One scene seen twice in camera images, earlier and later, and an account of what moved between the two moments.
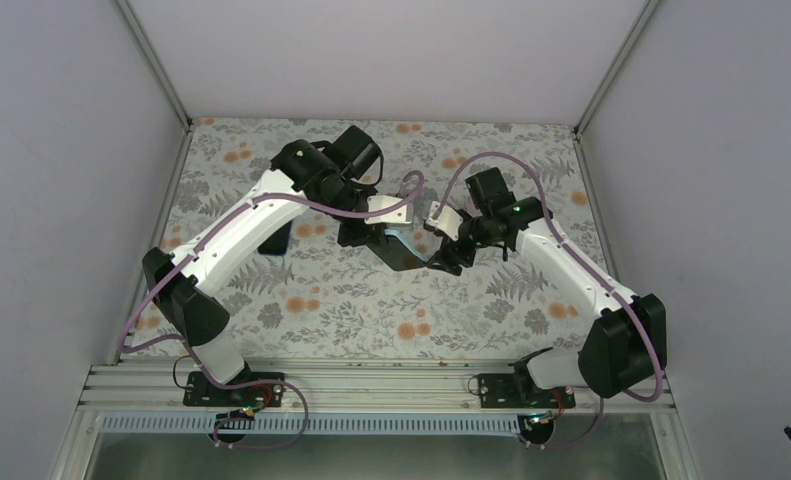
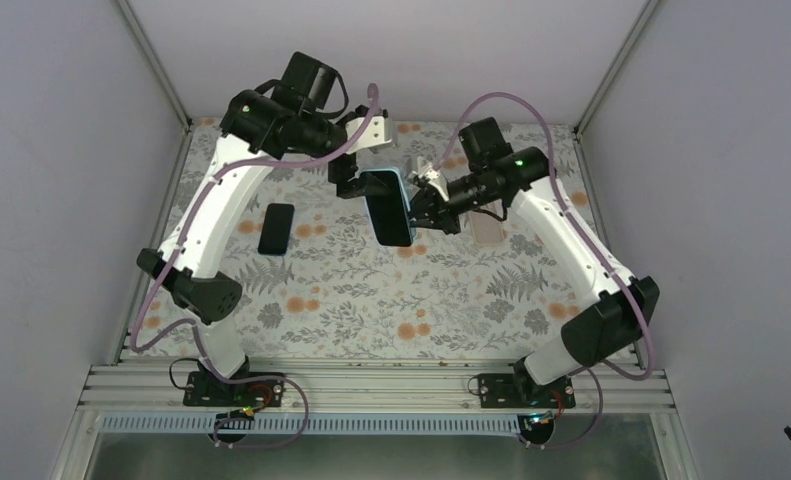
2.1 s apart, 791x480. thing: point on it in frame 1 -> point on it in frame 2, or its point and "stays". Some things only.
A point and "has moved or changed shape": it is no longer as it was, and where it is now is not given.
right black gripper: (449, 262) -> (428, 204)
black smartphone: (277, 244) stays
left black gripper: (347, 237) -> (338, 174)
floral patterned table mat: (332, 292) stays
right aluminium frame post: (614, 65) stays
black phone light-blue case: (408, 249) has moved or changed shape
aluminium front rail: (339, 388) stays
